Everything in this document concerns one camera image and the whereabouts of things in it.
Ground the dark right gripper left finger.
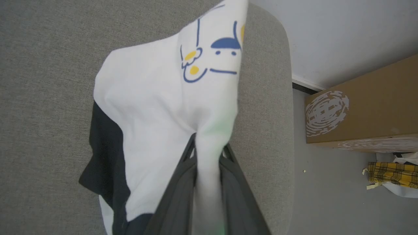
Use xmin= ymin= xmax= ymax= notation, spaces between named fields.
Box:
xmin=144 ymin=133 xmax=198 ymax=235

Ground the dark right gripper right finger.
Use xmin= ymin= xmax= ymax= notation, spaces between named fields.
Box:
xmin=219 ymin=144 xmax=272 ymax=235

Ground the black and white t-shirt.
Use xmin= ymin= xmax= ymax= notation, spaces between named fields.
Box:
xmin=78 ymin=0 xmax=249 ymax=235

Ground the white skirting board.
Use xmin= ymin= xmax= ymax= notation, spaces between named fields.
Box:
xmin=291 ymin=74 xmax=326 ymax=92

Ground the yellow plaid cloth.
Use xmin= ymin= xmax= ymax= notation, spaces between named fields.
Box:
xmin=367 ymin=162 xmax=418 ymax=190
xmin=376 ymin=152 xmax=418 ymax=198

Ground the brown swirl-print cardboard box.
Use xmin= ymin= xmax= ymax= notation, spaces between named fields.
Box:
xmin=305 ymin=54 xmax=418 ymax=154

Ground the grey fabric sofa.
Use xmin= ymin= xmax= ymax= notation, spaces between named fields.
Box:
xmin=0 ymin=0 xmax=295 ymax=235

